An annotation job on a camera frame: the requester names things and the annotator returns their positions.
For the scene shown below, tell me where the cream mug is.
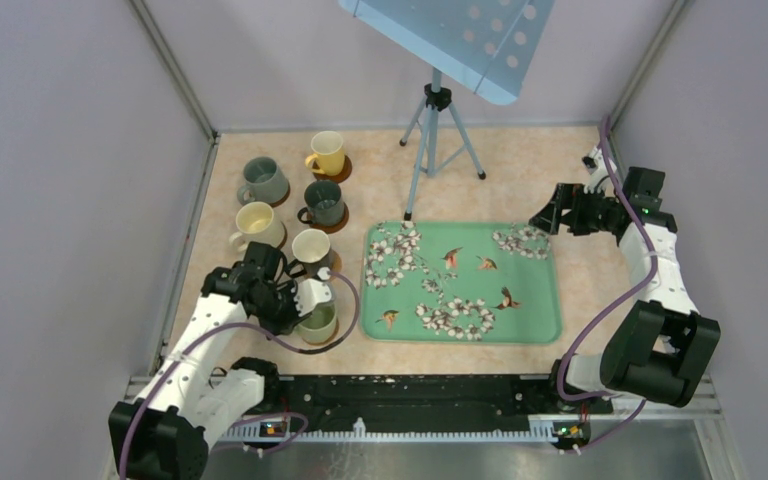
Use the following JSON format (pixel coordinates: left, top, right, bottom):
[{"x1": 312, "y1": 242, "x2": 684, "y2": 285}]
[{"x1": 228, "y1": 201, "x2": 287, "y2": 253}]

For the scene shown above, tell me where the light green mug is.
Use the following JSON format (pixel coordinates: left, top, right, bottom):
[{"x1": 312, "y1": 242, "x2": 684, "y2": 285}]
[{"x1": 295, "y1": 303, "x2": 339, "y2": 346}]

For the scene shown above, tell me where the grey ribbed mug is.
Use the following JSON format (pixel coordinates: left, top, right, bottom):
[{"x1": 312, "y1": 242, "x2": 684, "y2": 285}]
[{"x1": 237, "y1": 156, "x2": 290, "y2": 205}]

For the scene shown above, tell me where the dark grey mug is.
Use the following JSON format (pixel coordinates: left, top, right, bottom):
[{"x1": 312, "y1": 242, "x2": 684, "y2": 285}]
[{"x1": 297, "y1": 180, "x2": 346, "y2": 227}]

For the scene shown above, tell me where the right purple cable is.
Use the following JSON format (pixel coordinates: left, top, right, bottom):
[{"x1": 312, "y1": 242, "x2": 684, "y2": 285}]
[{"x1": 554, "y1": 116, "x2": 661, "y2": 453}]

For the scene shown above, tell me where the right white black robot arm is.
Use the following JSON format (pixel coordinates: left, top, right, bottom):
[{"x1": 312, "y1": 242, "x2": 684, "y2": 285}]
[{"x1": 529, "y1": 167, "x2": 721, "y2": 412}]

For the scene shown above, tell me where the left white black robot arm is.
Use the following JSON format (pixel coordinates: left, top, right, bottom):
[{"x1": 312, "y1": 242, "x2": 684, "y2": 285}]
[{"x1": 108, "y1": 242, "x2": 312, "y2": 479}]

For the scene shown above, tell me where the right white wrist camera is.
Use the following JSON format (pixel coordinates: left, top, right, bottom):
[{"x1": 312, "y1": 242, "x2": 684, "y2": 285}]
[{"x1": 582, "y1": 145, "x2": 618, "y2": 194}]

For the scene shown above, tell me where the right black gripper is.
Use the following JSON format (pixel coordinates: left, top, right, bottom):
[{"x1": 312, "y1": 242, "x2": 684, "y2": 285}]
[{"x1": 528, "y1": 183, "x2": 623, "y2": 237}]

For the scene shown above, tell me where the green floral serving tray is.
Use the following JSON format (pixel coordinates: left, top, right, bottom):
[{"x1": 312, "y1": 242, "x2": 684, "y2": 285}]
[{"x1": 361, "y1": 221, "x2": 562, "y2": 345}]

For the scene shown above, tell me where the blue perforated panel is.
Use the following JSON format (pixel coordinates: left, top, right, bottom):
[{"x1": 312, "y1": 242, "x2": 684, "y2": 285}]
[{"x1": 339, "y1": 0, "x2": 554, "y2": 106}]

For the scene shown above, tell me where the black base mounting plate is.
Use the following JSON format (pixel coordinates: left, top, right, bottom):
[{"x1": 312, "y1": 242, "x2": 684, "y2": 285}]
[{"x1": 247, "y1": 374, "x2": 580, "y2": 433}]

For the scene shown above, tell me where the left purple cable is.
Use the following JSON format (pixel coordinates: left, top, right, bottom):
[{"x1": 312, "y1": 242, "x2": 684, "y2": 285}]
[{"x1": 118, "y1": 267, "x2": 363, "y2": 480}]

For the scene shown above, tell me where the blue tripod stand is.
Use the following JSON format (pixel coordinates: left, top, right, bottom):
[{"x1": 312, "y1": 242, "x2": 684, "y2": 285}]
[{"x1": 399, "y1": 67, "x2": 487, "y2": 222}]

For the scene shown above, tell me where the yellow mug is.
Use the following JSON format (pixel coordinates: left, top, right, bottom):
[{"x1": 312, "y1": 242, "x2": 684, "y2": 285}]
[{"x1": 305, "y1": 131, "x2": 345, "y2": 176}]

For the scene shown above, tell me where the dark brown wooden coaster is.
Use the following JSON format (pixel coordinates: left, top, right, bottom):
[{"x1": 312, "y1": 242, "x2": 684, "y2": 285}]
[
  {"x1": 314, "y1": 155, "x2": 353, "y2": 184},
  {"x1": 309, "y1": 206, "x2": 350, "y2": 234},
  {"x1": 269, "y1": 186, "x2": 292, "y2": 208}
]

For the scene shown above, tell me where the black white-lined mug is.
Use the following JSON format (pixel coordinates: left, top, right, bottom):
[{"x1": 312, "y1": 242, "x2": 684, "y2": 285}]
[{"x1": 288, "y1": 229, "x2": 335, "y2": 278}]

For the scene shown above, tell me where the purple cable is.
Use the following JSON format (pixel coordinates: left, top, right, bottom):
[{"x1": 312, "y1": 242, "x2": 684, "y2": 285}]
[
  {"x1": 118, "y1": 267, "x2": 363, "y2": 480},
  {"x1": 554, "y1": 116, "x2": 661, "y2": 453}
]

